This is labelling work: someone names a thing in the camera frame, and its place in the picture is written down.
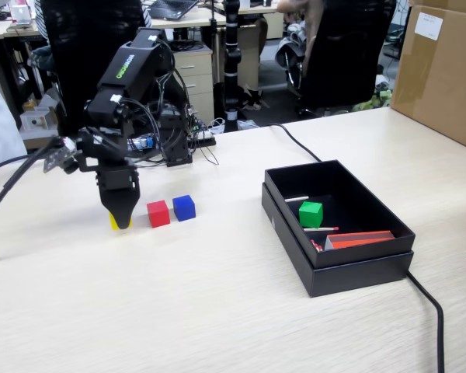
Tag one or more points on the small white product box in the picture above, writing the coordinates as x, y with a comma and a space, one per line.
37, 122

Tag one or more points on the beige drawer cabinet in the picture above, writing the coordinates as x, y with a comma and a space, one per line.
198, 97

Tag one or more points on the black controller board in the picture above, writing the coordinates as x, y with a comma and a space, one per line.
207, 142

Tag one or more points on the blue cube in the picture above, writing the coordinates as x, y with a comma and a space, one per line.
184, 209

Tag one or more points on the white shipping label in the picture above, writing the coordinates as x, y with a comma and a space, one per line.
429, 25

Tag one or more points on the dark laptop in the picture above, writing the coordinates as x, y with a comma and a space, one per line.
171, 8

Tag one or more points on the black office chair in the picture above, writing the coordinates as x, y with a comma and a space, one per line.
345, 58
81, 31

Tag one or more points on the bundle of red-tipped matches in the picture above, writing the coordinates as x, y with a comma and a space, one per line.
316, 245

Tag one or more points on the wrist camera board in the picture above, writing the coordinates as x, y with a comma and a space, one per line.
56, 157

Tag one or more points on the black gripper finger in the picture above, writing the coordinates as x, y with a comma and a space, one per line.
120, 206

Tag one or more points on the orange matchbox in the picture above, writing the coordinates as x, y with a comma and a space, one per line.
357, 239

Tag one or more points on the yellow cube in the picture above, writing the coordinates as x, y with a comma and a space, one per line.
113, 222

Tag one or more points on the large brown cardboard box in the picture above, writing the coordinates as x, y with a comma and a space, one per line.
442, 77

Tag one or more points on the black open box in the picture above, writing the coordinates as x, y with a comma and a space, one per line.
357, 277

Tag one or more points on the white garment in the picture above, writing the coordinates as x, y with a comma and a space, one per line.
0, 128

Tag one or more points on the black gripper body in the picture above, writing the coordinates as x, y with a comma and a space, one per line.
116, 178

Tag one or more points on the red cube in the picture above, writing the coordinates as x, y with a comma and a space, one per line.
158, 215

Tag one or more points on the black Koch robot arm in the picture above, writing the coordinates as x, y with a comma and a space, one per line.
136, 62

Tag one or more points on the black pole with white rings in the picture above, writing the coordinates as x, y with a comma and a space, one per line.
231, 58

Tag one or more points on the pale wooden stick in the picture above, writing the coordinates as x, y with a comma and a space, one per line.
297, 198

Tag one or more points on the red-tipped match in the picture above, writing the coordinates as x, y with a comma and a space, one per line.
329, 227

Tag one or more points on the black cardboard box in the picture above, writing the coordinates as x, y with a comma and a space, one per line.
334, 178

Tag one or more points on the green cube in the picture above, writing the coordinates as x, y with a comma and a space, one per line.
310, 215

